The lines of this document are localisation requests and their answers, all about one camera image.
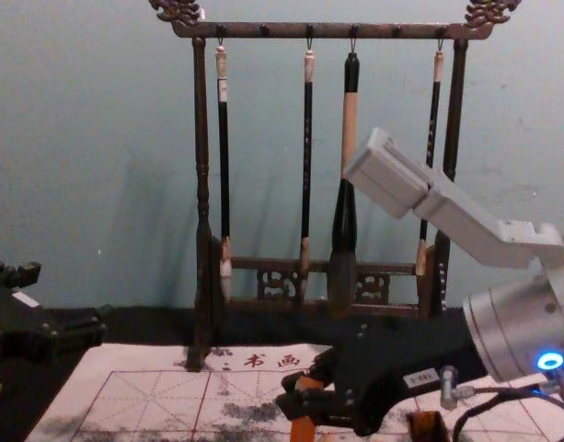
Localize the thin black brush white top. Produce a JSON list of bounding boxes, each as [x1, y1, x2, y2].
[[298, 26, 317, 305], [414, 27, 446, 277]]

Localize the brown and black wooden piece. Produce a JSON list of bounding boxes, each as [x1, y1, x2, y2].
[[406, 411, 450, 442]]

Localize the white red-grid calligraphy cloth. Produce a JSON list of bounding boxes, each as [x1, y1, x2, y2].
[[26, 341, 564, 442]]

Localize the dark wooden brush rack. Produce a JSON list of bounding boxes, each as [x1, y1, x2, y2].
[[148, 0, 524, 373]]

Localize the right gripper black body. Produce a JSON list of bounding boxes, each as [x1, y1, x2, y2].
[[326, 318, 489, 437]]

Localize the orange brown brush handle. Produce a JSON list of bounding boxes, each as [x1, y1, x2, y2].
[[289, 373, 320, 442]]

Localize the large beige and black brush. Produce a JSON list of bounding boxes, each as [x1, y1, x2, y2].
[[328, 26, 362, 320]]

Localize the black brush white labelled top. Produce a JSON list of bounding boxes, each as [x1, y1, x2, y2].
[[214, 26, 234, 301]]

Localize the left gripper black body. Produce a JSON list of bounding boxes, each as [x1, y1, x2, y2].
[[0, 274, 60, 367]]

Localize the thin dark cable silver plug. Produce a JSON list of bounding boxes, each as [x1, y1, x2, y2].
[[439, 365, 564, 442]]

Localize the black table cloth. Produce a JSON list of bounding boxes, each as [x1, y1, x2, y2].
[[0, 303, 476, 442]]

